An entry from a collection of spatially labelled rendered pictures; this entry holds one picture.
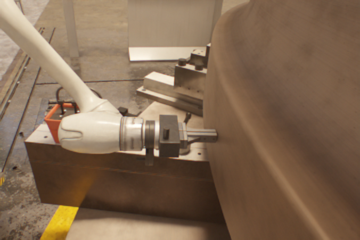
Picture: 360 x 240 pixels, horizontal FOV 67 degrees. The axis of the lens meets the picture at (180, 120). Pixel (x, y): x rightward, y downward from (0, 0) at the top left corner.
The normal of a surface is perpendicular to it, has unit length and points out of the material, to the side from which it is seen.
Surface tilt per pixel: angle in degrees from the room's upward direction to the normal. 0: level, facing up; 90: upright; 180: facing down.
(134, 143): 90
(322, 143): 38
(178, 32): 90
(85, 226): 0
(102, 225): 0
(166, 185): 90
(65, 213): 0
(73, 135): 64
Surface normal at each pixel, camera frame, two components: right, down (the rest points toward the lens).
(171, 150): 0.07, 0.54
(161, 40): 0.28, 0.53
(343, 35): -0.99, 0.00
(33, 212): 0.08, -0.84
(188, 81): -0.45, 0.44
